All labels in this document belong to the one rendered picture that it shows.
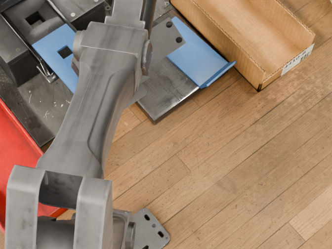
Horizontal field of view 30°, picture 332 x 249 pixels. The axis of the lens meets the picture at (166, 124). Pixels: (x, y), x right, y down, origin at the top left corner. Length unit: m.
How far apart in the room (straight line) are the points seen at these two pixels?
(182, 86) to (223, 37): 0.11
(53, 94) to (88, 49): 0.43
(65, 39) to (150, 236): 0.35
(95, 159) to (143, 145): 0.48
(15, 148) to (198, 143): 0.31
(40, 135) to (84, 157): 0.50
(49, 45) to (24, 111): 0.13
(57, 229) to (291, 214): 0.51
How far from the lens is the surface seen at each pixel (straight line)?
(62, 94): 1.11
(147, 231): 0.99
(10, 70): 1.08
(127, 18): 0.78
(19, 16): 1.10
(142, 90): 0.89
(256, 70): 1.06
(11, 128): 1.09
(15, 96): 1.12
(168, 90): 1.07
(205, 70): 1.09
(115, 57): 0.68
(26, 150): 1.07
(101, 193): 0.55
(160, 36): 0.86
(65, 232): 0.60
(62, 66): 1.02
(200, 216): 1.01
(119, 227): 0.81
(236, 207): 1.02
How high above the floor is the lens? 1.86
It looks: 65 degrees down
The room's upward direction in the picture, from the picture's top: straight up
